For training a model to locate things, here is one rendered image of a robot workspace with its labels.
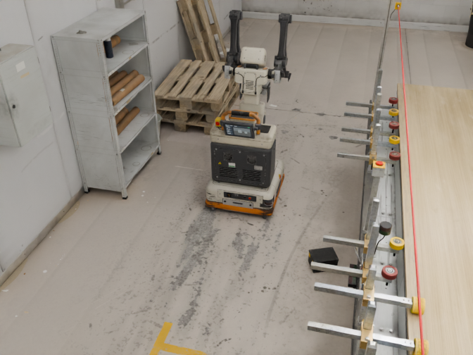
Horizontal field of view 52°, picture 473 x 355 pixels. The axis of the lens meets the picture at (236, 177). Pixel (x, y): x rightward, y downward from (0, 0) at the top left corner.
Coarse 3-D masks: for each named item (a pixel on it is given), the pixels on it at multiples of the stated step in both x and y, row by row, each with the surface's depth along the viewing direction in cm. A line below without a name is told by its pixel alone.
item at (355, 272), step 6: (312, 264) 267; (318, 264) 267; (324, 264) 267; (324, 270) 267; (330, 270) 266; (336, 270) 265; (342, 270) 264; (348, 270) 263; (354, 270) 263; (360, 270) 263; (354, 276) 264; (360, 276) 262; (378, 276) 260; (390, 282) 259
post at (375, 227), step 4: (372, 224) 249; (376, 224) 247; (372, 228) 248; (376, 228) 247; (372, 232) 249; (376, 232) 249; (372, 236) 251; (376, 236) 250; (372, 240) 252; (376, 240) 251; (368, 244) 258; (372, 244) 254; (368, 248) 256; (372, 248) 255; (368, 252) 257; (372, 252) 256; (368, 256) 259; (372, 256) 258; (368, 260) 260; (372, 260) 259; (368, 264) 261; (368, 268) 263
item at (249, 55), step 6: (246, 48) 411; (252, 48) 410; (258, 48) 409; (246, 54) 410; (252, 54) 409; (258, 54) 408; (264, 54) 408; (240, 60) 411; (246, 60) 409; (252, 60) 408; (258, 60) 407; (264, 60) 409; (264, 66) 415
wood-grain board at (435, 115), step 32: (416, 96) 442; (448, 96) 442; (416, 128) 391; (448, 128) 391; (416, 160) 350; (448, 160) 350; (416, 192) 317; (448, 192) 317; (416, 224) 290; (448, 224) 289; (448, 256) 266; (416, 288) 247; (448, 288) 247; (416, 320) 230; (448, 320) 230; (448, 352) 215
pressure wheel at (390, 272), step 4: (384, 268) 258; (388, 268) 258; (392, 268) 258; (384, 272) 256; (388, 272) 256; (392, 272) 256; (396, 272) 256; (384, 276) 256; (388, 276) 254; (392, 276) 254; (396, 276) 256
